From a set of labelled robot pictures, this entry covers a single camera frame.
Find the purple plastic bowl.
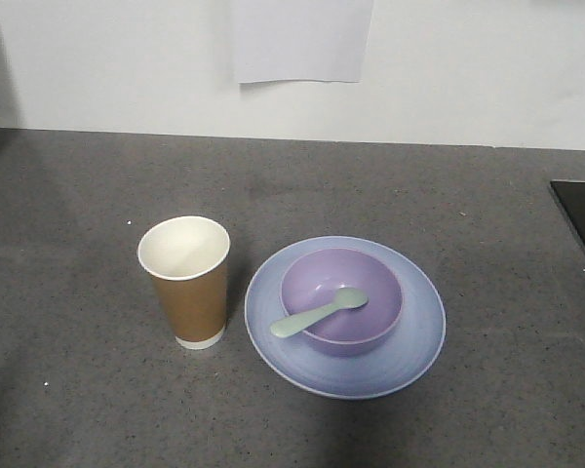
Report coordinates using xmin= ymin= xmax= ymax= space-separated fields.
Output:
xmin=280 ymin=248 xmax=404 ymax=357

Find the brown paper cup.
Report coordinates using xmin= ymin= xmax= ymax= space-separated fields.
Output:
xmin=136 ymin=215 xmax=231 ymax=350

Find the white paper sheet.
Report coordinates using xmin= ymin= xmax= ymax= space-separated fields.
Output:
xmin=230 ymin=0 xmax=373 ymax=84

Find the light blue plate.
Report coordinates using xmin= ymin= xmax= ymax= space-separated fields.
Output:
xmin=245 ymin=236 xmax=447 ymax=400

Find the mint green plastic spoon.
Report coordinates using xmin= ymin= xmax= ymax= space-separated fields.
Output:
xmin=269 ymin=288 xmax=369 ymax=338

